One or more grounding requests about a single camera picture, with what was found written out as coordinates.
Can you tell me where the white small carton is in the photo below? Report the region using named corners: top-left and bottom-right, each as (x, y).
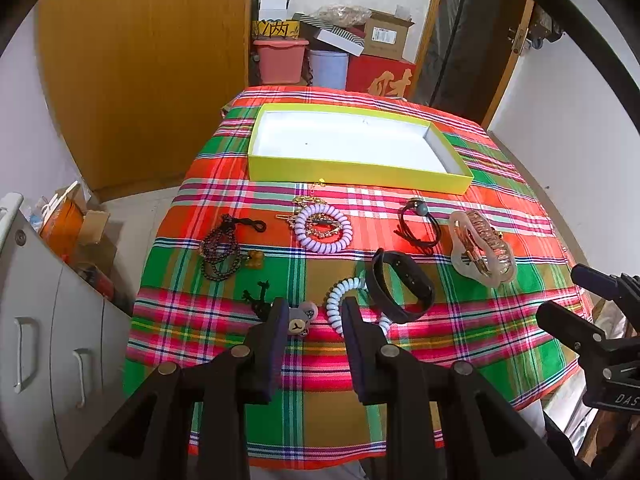
top-left (257, 0), bottom-right (290, 21)

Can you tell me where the plaid red green tablecloth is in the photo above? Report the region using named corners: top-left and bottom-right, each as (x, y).
top-left (122, 84), bottom-right (594, 470)

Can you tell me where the yellow shallow box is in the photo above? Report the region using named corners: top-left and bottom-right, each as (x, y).
top-left (247, 103), bottom-right (473, 195)

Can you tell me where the orange container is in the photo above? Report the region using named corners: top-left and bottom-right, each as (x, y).
top-left (39, 197), bottom-right (84, 262)

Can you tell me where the yellow black printed tin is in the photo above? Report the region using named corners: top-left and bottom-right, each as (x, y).
top-left (252, 20), bottom-right (300, 40)

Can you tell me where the red gift box gold character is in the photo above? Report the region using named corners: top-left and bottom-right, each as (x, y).
top-left (346, 54), bottom-right (416, 98)

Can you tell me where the gold chain necklace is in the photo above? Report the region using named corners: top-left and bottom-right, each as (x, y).
top-left (292, 176), bottom-right (329, 212)

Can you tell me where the purple spiral hair tie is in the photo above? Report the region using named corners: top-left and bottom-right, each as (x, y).
top-left (293, 202), bottom-right (355, 255)

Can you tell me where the grey cabinet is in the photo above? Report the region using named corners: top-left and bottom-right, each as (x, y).
top-left (1, 193), bottom-right (130, 479)

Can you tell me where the dark beaded bracelet with tassel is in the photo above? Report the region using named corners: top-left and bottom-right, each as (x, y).
top-left (198, 213), bottom-right (268, 283)

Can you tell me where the pink plastic bin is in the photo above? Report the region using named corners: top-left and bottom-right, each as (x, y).
top-left (254, 39), bottom-right (308, 84)

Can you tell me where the black hair tie with bead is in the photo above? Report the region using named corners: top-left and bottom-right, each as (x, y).
top-left (392, 198), bottom-right (444, 256)

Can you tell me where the wooden wardrobe door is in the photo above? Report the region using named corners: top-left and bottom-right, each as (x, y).
top-left (36, 0), bottom-right (250, 200)

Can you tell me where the gold rhinestone bracelet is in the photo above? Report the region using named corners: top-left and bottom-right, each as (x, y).
top-left (274, 211), bottom-right (346, 241)

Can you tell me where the brown cardboard box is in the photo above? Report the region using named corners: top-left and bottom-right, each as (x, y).
top-left (362, 10), bottom-right (413, 61)

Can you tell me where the clear plastic bag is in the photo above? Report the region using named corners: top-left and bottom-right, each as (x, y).
top-left (311, 4), bottom-right (372, 28)

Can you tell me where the lavender plastic bucket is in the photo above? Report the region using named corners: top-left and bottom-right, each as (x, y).
top-left (308, 50), bottom-right (349, 90)

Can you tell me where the blue white spiral hair tie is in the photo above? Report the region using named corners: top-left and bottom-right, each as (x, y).
top-left (325, 276), bottom-right (394, 338)

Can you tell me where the dark door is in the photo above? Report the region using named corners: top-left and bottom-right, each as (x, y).
top-left (411, 0), bottom-right (534, 128)

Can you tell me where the translucent large hair claw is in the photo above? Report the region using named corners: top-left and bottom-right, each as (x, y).
top-left (448, 210), bottom-right (516, 288)

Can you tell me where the white striped flat box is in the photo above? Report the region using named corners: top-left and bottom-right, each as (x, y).
top-left (314, 27), bottom-right (364, 56)

